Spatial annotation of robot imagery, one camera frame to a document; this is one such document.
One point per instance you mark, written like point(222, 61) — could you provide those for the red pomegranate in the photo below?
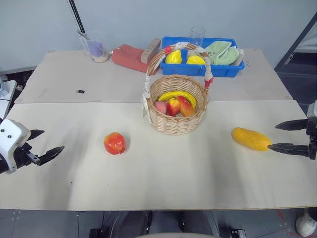
point(114, 143)

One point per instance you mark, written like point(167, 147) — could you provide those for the green towel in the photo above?
point(220, 54)

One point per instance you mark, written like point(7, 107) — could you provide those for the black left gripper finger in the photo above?
point(36, 134)
point(51, 153)

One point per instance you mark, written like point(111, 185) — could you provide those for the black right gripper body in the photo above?
point(312, 140)

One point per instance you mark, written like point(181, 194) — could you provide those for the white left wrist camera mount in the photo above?
point(10, 145)

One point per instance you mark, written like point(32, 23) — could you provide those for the yellow banana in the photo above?
point(180, 95)

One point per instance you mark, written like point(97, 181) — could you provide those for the red yellow apple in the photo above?
point(173, 107)

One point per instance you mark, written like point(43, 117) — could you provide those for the clear drinking glass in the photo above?
point(197, 36)

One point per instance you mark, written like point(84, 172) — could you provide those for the yellow pear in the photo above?
point(174, 57)

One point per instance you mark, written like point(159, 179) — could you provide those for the black frame leg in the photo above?
point(297, 42)

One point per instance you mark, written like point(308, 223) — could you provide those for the blue plastic bin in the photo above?
point(223, 69)

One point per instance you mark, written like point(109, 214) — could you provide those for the white shoe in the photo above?
point(306, 224)

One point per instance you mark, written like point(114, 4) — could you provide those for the small black clip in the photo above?
point(80, 91)

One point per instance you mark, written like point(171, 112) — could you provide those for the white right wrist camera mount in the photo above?
point(312, 111)

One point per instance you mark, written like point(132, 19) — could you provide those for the yellow lemon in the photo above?
point(195, 60)

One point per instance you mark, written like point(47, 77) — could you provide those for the pink peach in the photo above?
point(161, 107)

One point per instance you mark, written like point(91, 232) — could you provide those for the wicker basket with handle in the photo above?
point(177, 116)

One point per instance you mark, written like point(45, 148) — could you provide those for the wooden block with holes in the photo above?
point(150, 51)

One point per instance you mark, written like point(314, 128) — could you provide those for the red yellow mango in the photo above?
point(186, 107)

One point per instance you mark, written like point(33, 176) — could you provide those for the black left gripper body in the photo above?
point(22, 153)

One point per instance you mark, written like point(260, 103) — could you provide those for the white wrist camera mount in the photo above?
point(10, 145)
point(312, 111)

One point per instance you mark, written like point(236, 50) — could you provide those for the orange yellow papaya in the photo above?
point(250, 138)

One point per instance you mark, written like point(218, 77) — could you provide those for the dark robot base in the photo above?
point(158, 224)

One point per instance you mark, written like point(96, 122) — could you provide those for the black metal rod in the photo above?
point(76, 17)

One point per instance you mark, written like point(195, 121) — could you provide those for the purple scoop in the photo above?
point(95, 48)

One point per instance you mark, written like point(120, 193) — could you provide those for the clear measuring cup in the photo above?
point(96, 48)

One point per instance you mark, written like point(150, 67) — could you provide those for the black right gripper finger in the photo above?
point(288, 148)
point(291, 125)

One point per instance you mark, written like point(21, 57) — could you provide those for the red brick block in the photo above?
point(128, 58)

